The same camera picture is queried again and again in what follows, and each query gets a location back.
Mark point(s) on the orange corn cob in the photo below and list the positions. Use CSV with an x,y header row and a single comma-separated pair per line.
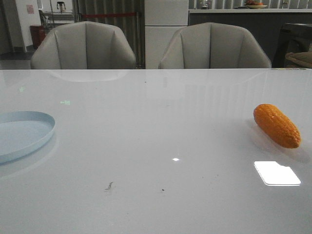
x,y
277,126

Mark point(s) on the light blue round plate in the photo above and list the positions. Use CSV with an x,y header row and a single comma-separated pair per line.
x,y
23,132

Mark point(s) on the grey upholstered chair right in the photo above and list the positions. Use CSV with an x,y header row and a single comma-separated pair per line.
x,y
213,46

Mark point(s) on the grey upholstered chair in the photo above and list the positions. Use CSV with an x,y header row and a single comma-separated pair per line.
x,y
213,46
84,45

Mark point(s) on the grey folding partition curtain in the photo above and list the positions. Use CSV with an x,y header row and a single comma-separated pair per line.
x,y
132,27

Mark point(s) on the white refrigerator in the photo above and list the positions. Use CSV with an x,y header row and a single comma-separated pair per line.
x,y
162,19

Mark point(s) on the grey upholstered chair left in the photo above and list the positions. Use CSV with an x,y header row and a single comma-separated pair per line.
x,y
84,45

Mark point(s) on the red barrier belt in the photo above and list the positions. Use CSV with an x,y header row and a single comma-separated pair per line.
x,y
112,15

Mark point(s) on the metal trolley in hallway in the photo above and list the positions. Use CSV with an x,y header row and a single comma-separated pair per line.
x,y
50,20

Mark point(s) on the red trash bin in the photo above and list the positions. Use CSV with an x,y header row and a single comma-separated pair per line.
x,y
37,34

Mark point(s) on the fruit bowl on counter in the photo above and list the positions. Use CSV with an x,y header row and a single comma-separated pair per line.
x,y
252,4

